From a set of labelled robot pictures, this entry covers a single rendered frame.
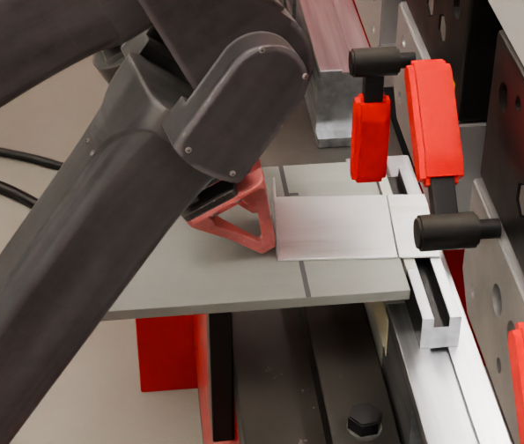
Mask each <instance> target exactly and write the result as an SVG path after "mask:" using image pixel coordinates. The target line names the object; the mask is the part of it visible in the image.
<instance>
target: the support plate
mask: <svg viewBox="0 0 524 444"><path fill-rule="evenodd" d="M350 166H351V163H350V162H339V163H325V164H311V165H296V166H283V167H284V175H285V179H286V183H287V188H288V191H289V193H299V195H298V196H371V195H380V192H379V188H378V185H377V182H376V181H375V182H360V183H356V181H355V180H352V179H351V170H350ZM262 171H263V174H264V179H265V183H266V189H267V194H268V199H269V208H270V213H271V218H272V224H273V228H274V233H275V227H274V214H273V201H272V178H275V184H276V196H277V197H279V196H284V189H283V184H282V181H281V176H280V172H279V168H278V166H268V167H262ZM289 196H290V195H289ZM218 216H219V217H221V218H222V219H224V220H226V221H228V222H230V223H232V224H233V225H235V226H237V227H239V228H241V229H242V230H244V231H246V232H248V233H251V234H253V236H255V237H259V236H261V234H262V232H261V228H260V223H259V219H258V214H257V212H256V213H252V212H250V211H248V210H246V209H244V208H243V207H241V206H239V205H238V204H237V205H235V206H233V207H232V208H231V209H229V210H227V211H224V212H222V213H221V214H219V215H218ZM395 248H396V253H397V259H353V260H310V261H304V264H305V269H306V276H307V281H308V284H309V289H310V293H311V297H309V298H307V297H306V293H305V289H304V285H303V280H302V276H301V272H300V267H299V261H277V253H276V247H274V248H272V249H270V250H268V251H266V252H265V253H262V254H260V253H258V252H256V251H254V250H253V249H250V248H247V247H245V246H243V245H240V244H239V243H237V242H235V241H232V240H228V239H226V238H223V237H220V236H217V235H215V234H211V233H206V232H204V231H200V230H197V229H195V228H192V227H191V226H189V224H188V223H187V222H186V220H185V219H184V218H183V217H182V215H180V216H179V218H178V219H177V220H176V221H175V223H174V224H173V225H172V227H171V228H170V229H169V230H168V232H167V233H166V235H165V236H164V237H163V239H162V240H161V241H160V243H159V244H158V246H157V247H155V249H154V250H153V251H152V253H151V254H150V256H149V257H148V258H147V260H146V261H145V262H144V264H143V265H142V267H141V268H140V269H139V271H138V272H137V273H136V275H135V276H134V277H133V278H132V279H131V281H130V282H129V284H128V285H127V286H126V288H125V289H124V291H123V292H122V294H121V295H120V296H119V298H118V299H117V300H116V302H115V303H114V304H113V306H111V308H110V309H109V310H108V312H107V313H106V315H105V316H104V317H103V319H102V320H101V322H102V321H115V320H128V319H140V318H152V317H165V316H177V315H201V314H214V313H226V312H239V311H251V310H263V309H276V308H288V307H312V306H326V305H338V304H350V303H363V302H375V301H388V300H408V299H409V298H410V287H409V283H408V280H407V278H406V275H405V272H404V269H403V266H402V261H401V258H399V257H398V252H397V247H396V244H395Z"/></svg>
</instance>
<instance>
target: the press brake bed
mask: <svg viewBox="0 0 524 444"><path fill-rule="evenodd" d="M193 322H194V346H195V356H196V372H197V387H198V398H199V407H200V416H201V425H202V434H203V444H240V437H239V430H238V424H237V417H236V410H235V403H234V397H233V410H234V440H229V441H218V442H214V441H213V440H212V434H211V425H210V404H209V378H208V352H207V327H206V314H193Z"/></svg>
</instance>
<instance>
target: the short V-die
mask: <svg viewBox="0 0 524 444"><path fill-rule="evenodd" d="M386 175H387V174H386ZM387 180H388V183H389V186H390V188H391V191H392V194H393V195H417V189H416V186H415V183H414V182H413V179H412V176H411V173H410V170H409V168H408V167H401V168H399V171H398V176H395V177H387ZM414 261H415V264H416V266H417V268H416V269H411V270H407V274H406V278H407V280H408V283H409V287H410V298H409V299H408V300H405V303H406V306H407V308H408V311H409V315H410V319H411V322H412V326H413V329H414V331H415V335H416V338H417V342H418V346H419V349H428V348H440V347H452V346H458V345H459V338H460V330H461V313H460V310H459V308H458V305H457V302H456V300H455V297H454V293H453V290H452V288H451V285H450V283H449V280H448V277H447V274H446V271H445V268H444V265H443V262H442V261H441V258H440V256H439V258H414Z"/></svg>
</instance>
